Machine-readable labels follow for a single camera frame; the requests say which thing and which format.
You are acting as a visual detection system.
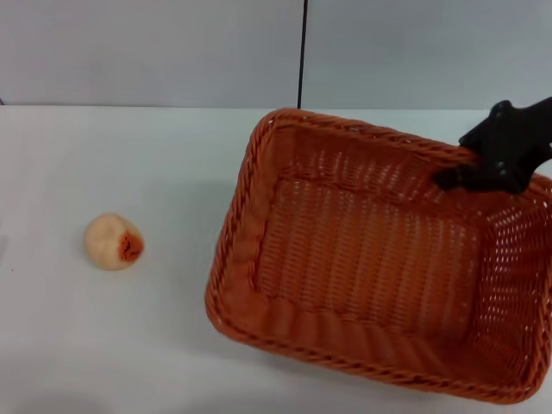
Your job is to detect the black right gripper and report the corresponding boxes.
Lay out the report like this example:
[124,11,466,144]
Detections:
[431,96,552,196]

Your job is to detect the orange woven rectangular basket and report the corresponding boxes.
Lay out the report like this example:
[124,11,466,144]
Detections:
[204,107,552,405]

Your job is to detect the pale peach with red patch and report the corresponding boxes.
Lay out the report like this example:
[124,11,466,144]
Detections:
[83,211,145,272]

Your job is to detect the thin black vertical wall strip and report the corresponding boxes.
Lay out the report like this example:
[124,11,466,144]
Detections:
[296,0,309,110]

